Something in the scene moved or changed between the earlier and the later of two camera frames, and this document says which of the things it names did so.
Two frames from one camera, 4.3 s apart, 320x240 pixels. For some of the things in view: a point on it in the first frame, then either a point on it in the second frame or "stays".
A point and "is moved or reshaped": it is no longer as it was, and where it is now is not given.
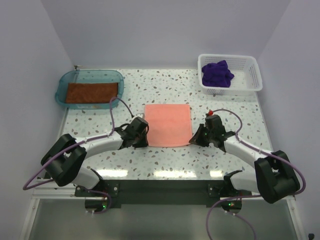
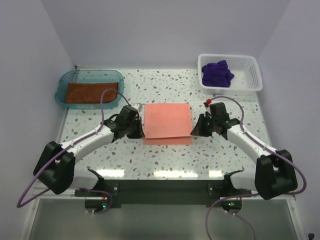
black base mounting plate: (161, 191) stays
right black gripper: (196, 139) to (199, 130)
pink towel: (169, 125) is moved or reshaped
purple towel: (216, 74) stays
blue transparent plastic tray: (79, 76) stays
